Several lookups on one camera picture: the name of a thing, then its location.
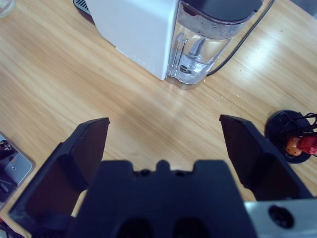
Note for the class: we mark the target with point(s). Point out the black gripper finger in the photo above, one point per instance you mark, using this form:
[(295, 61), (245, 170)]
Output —
[(62, 173), (262, 168)]

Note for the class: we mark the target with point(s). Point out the clear glass cup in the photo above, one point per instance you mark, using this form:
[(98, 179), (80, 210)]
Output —
[(5, 7)]

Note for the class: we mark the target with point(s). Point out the orange coffee capsule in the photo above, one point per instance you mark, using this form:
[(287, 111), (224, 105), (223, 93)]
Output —
[(292, 146)]

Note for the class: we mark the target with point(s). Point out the red coffee capsule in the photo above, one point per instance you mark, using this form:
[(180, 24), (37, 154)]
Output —
[(308, 145)]

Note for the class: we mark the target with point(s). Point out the white capsule coffee machine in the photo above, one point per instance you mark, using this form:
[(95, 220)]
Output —
[(133, 37)]

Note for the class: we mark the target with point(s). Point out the black drip tray metal grate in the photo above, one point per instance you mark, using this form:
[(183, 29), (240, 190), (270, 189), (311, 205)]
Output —
[(83, 6)]

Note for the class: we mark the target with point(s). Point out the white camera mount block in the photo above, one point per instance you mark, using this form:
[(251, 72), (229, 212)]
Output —
[(19, 171)]

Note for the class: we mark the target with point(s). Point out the black camera post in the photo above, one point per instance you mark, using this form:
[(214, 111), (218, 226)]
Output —
[(6, 148)]

